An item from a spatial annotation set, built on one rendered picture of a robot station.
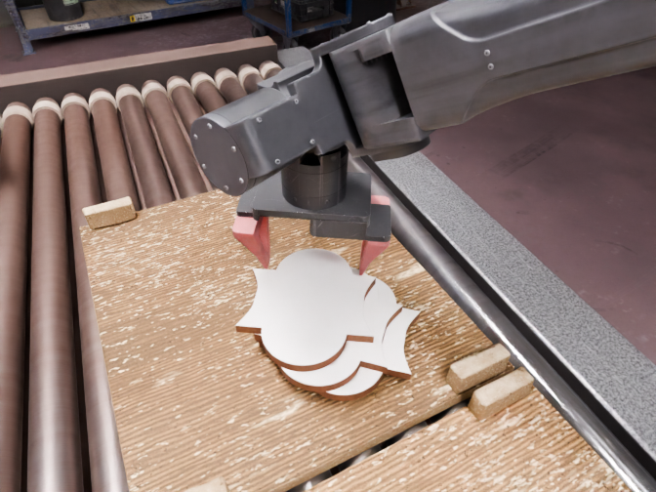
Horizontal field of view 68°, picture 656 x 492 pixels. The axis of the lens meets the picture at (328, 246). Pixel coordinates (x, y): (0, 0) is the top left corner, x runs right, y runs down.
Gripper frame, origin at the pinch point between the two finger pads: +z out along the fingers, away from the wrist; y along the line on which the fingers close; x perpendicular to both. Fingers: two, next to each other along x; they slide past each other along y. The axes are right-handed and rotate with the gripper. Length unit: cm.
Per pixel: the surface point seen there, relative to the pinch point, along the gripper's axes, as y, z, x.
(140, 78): -41, 8, 57
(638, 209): 131, 98, 145
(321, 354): 1.8, 0.4, -10.8
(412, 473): 9.8, 4.6, -18.5
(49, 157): -45, 8, 27
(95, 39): -204, 108, 332
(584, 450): 24.1, 4.3, -15.4
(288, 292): -2.1, 0.6, -3.8
